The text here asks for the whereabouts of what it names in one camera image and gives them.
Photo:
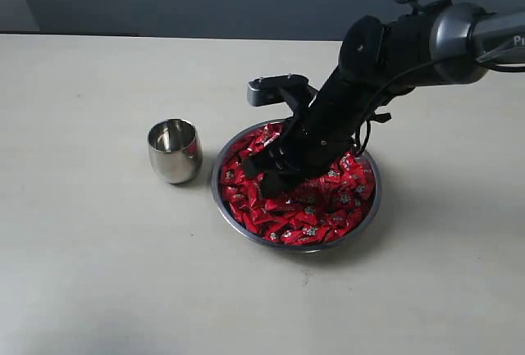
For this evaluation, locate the round stainless steel bowl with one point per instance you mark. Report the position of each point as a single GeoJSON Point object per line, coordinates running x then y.
{"type": "Point", "coordinates": [229, 154]}

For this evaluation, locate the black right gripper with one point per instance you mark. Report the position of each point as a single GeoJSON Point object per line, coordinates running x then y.
{"type": "Point", "coordinates": [310, 143]}

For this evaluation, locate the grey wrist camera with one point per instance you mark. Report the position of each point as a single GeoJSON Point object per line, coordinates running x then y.
{"type": "Point", "coordinates": [292, 89]}

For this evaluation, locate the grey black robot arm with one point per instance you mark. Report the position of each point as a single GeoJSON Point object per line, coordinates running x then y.
{"type": "Point", "coordinates": [441, 44]}

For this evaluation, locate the steel cup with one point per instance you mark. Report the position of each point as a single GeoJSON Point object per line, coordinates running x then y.
{"type": "Point", "coordinates": [175, 151]}

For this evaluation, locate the red wrapped candy pile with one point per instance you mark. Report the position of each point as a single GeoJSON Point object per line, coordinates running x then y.
{"type": "Point", "coordinates": [328, 207]}

